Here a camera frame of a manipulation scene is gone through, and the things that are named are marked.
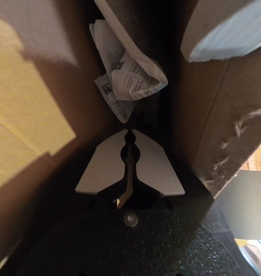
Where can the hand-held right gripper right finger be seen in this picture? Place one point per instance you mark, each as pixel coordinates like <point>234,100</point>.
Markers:
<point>158,170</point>

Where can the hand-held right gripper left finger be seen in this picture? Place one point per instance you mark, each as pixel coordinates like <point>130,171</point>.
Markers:
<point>100,168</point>

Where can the brown cardboard box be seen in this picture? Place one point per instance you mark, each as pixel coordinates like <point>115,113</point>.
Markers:
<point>57,86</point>

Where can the crumpled white paper bag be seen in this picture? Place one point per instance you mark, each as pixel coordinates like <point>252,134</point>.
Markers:
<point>143,71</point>
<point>104,43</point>

